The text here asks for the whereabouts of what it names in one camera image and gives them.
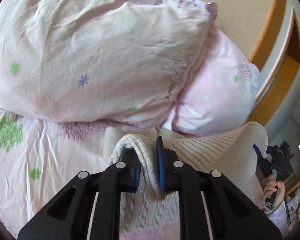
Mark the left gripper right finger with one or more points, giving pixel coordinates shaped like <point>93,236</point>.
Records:
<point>210,205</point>

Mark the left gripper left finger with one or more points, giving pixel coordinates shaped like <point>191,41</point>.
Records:
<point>88,207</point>

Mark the beige cable-knit sweater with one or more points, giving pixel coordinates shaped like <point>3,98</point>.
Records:
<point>158,177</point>

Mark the right forearm purple sleeve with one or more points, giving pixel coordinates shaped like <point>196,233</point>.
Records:
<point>279,217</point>

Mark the pink floral bed sheet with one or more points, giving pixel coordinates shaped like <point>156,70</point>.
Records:
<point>38,158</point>

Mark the right floral pink pillow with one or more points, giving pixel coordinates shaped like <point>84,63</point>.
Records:
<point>221,93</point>

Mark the floral pink pillow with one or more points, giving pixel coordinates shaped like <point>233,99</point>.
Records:
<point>86,60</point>
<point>221,93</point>

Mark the left floral pink pillow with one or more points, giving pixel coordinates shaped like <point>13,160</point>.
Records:
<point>86,60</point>

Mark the wooden wardrobe frame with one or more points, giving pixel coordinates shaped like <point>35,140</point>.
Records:
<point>277,55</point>

